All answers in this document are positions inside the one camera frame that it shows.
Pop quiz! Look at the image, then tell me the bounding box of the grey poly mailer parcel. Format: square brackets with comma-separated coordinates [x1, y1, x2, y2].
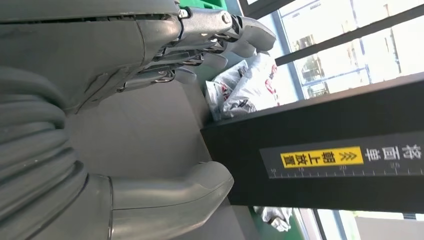
[253, 205, 294, 233]
[203, 51, 281, 122]

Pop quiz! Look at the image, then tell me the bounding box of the black scanner base plate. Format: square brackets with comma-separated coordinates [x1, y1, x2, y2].
[64, 79, 253, 240]

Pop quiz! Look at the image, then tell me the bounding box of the green plastic crate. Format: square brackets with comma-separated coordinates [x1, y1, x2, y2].
[178, 0, 229, 11]

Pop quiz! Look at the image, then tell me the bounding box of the black scanner tower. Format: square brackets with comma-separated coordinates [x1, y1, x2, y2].
[200, 71, 424, 215]

